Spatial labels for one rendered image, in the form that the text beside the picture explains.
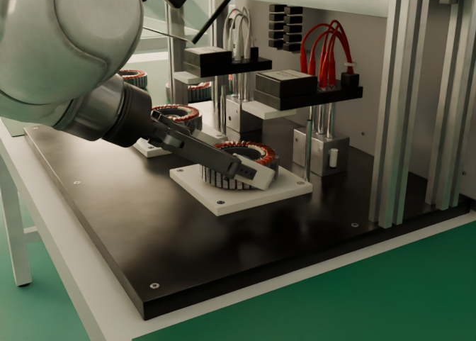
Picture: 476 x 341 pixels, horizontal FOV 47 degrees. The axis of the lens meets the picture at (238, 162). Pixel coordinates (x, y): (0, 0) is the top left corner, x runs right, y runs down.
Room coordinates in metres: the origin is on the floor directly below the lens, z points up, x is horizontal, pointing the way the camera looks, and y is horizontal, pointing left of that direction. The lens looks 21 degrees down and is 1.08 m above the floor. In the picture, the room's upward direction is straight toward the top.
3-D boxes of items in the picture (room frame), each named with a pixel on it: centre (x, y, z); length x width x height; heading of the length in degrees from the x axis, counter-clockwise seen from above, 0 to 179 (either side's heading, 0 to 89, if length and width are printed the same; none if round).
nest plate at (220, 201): (0.71, 0.00, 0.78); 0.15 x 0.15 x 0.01; 30
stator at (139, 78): (1.41, 0.30, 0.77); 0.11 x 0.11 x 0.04
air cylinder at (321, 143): (0.79, -0.13, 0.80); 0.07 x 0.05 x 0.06; 30
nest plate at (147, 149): (0.92, 0.12, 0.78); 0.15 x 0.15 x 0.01; 30
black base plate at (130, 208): (0.83, 0.05, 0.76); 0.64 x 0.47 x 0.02; 30
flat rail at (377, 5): (0.87, -0.03, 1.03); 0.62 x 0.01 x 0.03; 30
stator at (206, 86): (1.30, 0.12, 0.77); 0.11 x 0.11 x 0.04
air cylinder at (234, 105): (1.00, -0.01, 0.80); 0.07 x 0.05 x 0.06; 30
